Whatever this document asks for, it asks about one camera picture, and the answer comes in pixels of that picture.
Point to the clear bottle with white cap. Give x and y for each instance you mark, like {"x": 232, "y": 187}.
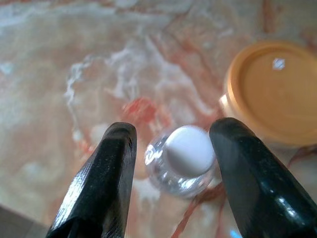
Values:
{"x": 188, "y": 151}

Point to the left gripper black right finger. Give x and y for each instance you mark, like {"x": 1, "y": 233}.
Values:
{"x": 257, "y": 183}

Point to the jar with yellow lid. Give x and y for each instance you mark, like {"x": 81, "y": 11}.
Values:
{"x": 277, "y": 94}

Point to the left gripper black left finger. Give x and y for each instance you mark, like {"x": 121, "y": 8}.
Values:
{"x": 101, "y": 178}

